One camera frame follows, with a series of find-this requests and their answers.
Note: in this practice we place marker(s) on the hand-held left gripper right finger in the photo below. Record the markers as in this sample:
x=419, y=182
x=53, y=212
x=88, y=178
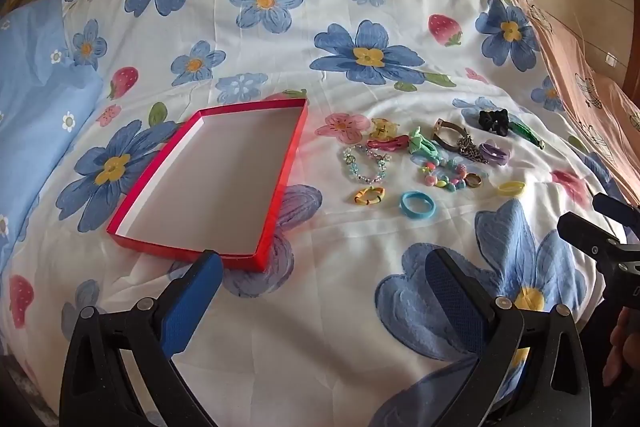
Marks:
x=452, y=302

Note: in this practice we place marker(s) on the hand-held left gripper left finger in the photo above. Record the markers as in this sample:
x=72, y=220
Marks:
x=192, y=302

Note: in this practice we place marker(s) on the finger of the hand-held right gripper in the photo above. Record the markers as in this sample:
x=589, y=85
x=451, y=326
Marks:
x=612, y=207
x=587, y=236

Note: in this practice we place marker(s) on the red shallow box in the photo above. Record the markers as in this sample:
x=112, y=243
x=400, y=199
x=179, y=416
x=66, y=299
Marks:
x=215, y=187

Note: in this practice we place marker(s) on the yellow hair claw clip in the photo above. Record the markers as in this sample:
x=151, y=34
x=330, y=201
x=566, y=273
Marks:
x=384, y=129

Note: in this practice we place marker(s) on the person's right hand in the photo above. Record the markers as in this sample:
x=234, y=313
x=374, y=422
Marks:
x=624, y=349

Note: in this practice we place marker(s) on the floral print bedsheet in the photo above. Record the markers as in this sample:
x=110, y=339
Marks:
x=300, y=347

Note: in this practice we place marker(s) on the green hair clip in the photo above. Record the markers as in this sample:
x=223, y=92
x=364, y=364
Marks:
x=525, y=128

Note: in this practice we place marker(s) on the pink printed blanket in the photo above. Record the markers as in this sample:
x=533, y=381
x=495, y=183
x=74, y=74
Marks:
x=585, y=87

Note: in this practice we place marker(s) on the black scrunchie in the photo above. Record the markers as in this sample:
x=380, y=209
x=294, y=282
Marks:
x=492, y=121

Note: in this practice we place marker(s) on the red hair clip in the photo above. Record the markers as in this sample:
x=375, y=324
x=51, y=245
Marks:
x=382, y=145

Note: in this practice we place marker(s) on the light blue flowered pillow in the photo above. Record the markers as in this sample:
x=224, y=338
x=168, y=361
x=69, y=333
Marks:
x=35, y=107

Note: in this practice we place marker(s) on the white wall socket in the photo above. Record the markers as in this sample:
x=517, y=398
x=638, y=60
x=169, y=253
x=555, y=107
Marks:
x=611, y=57

